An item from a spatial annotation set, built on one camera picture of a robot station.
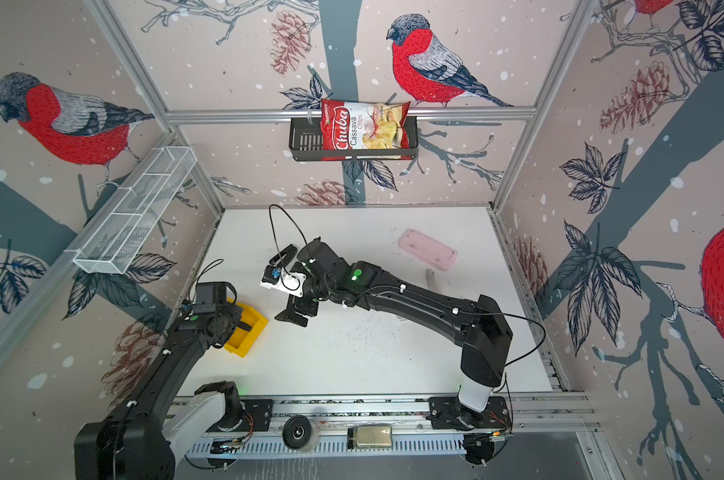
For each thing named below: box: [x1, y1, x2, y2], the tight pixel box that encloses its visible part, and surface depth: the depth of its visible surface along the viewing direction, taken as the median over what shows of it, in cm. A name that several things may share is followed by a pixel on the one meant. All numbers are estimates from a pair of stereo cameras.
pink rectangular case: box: [398, 229, 458, 271], surface depth 108 cm
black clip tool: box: [269, 244, 298, 267], surface depth 106 cm
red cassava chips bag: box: [321, 99, 412, 161], surface depth 90 cm
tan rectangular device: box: [347, 425, 393, 449], surface depth 69 cm
